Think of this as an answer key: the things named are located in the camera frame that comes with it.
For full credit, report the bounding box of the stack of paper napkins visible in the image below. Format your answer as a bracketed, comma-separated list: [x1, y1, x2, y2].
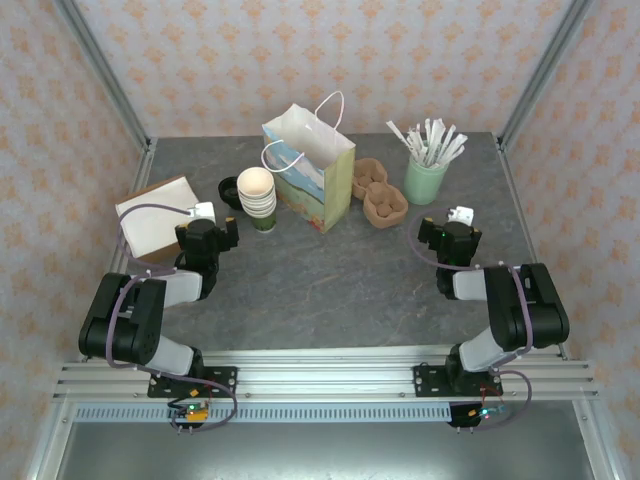
[114, 173, 201, 264]

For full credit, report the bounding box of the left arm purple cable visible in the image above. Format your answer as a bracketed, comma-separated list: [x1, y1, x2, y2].
[107, 201, 239, 435]

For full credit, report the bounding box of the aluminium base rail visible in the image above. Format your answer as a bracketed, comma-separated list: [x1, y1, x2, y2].
[52, 342, 600, 401]

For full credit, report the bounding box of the stack of paper cups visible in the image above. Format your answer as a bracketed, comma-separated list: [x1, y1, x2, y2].
[236, 166, 277, 234]

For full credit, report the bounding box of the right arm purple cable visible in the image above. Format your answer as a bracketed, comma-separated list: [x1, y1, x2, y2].
[408, 209, 534, 432]

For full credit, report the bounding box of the printed paper gift bag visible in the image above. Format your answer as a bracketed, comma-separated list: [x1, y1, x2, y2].
[259, 90, 357, 235]

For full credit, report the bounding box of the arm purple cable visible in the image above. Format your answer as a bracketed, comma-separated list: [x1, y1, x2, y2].
[107, 201, 239, 435]
[408, 209, 534, 432]

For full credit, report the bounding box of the stack of black lids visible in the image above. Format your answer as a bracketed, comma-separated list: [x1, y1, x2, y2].
[217, 175, 245, 209]

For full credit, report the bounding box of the grey metal panel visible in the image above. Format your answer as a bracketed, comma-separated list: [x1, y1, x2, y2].
[54, 422, 596, 480]

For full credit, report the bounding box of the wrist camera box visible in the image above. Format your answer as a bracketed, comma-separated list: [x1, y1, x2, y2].
[191, 201, 218, 224]
[447, 205, 476, 227]

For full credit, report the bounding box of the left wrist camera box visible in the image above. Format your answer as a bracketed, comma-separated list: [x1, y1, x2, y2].
[191, 201, 218, 224]

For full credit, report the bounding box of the green straw holder cup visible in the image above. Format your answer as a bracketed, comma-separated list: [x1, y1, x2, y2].
[403, 144, 450, 205]

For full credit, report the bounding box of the aluminium table side rail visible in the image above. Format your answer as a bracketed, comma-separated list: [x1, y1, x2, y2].
[494, 133, 629, 480]
[24, 137, 159, 480]

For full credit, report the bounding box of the aluminium frame post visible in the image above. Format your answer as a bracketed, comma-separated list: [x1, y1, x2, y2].
[52, 0, 152, 154]
[497, 0, 597, 151]

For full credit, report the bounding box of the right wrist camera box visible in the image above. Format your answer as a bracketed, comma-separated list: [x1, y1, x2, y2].
[447, 205, 476, 227]

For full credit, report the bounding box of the slotted white cable duct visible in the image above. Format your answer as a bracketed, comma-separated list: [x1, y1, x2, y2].
[73, 403, 454, 425]

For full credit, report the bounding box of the brown pulp cup carrier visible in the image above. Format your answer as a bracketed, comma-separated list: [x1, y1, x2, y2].
[351, 157, 409, 229]

